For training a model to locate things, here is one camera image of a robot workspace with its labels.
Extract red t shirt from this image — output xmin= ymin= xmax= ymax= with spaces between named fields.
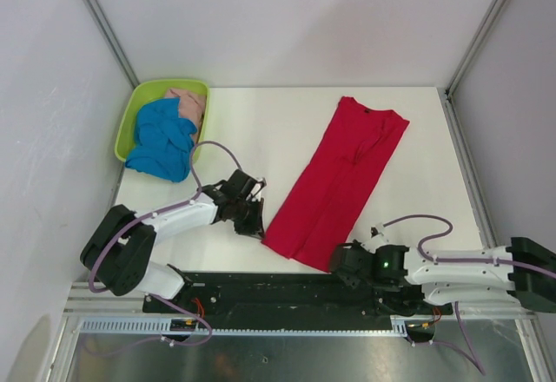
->
xmin=262 ymin=96 xmax=410 ymax=272

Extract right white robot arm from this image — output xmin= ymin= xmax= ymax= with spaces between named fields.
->
xmin=329 ymin=237 xmax=555 ymax=316

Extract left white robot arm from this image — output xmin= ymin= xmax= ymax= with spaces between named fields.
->
xmin=80 ymin=169 xmax=266 ymax=313

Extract blue t shirt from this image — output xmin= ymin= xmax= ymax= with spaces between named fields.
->
xmin=125 ymin=97 xmax=198 ymax=182

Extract beige pink t shirt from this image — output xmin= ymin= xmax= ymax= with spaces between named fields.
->
xmin=164 ymin=88 xmax=207 ymax=143

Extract lime green plastic bin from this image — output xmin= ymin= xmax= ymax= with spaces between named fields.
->
xmin=114 ymin=78 xmax=210 ymax=162

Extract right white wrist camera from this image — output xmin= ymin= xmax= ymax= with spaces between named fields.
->
xmin=367 ymin=223 xmax=390 ymax=253

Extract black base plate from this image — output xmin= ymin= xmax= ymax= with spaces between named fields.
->
xmin=169 ymin=273 xmax=452 ymax=317

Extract right aluminium side rail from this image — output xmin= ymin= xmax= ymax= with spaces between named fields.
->
xmin=437 ymin=88 xmax=498 ymax=248

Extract aluminium front rail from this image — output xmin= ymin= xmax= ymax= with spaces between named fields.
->
xmin=63 ymin=281 xmax=149 ymax=320

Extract grey slotted cable duct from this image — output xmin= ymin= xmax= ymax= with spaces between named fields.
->
xmin=76 ymin=315 xmax=435 ymax=336

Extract left aluminium frame post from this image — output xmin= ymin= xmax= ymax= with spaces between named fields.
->
xmin=82 ymin=0 xmax=139 ymax=89

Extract aluminium frame post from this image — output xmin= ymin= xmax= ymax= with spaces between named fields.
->
xmin=82 ymin=0 xmax=139 ymax=89
xmin=445 ymin=0 xmax=510 ymax=98

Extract right aluminium frame post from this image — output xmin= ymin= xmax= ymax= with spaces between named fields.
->
xmin=445 ymin=0 xmax=510 ymax=98

